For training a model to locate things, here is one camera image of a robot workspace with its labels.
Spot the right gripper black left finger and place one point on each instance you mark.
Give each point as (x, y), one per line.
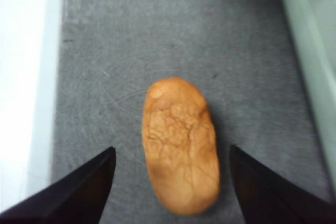
(65, 197)

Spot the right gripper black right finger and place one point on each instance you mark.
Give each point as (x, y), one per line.
(267, 197)

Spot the brown potato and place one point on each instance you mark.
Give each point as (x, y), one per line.
(181, 150)

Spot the mint green breakfast machine base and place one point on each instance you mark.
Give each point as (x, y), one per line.
(315, 51)

